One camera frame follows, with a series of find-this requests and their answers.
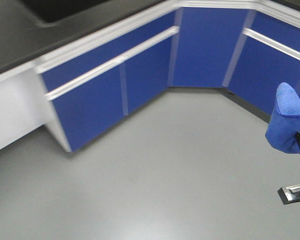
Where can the blue microfiber cloth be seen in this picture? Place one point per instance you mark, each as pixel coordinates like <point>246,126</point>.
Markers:
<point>284,122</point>

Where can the blue lab cabinet right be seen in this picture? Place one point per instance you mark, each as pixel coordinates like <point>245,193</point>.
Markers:
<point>270,56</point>

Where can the blue lab cabinet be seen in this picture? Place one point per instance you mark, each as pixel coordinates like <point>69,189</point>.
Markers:
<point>270,56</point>
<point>91,91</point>

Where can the blue corner cabinet panel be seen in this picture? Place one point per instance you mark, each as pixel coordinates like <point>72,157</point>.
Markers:
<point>205,45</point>

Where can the blue lab cabinet left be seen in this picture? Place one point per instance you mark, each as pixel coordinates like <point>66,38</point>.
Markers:
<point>91,91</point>

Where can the black lab sink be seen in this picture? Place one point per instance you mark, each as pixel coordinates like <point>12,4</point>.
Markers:
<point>48,13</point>

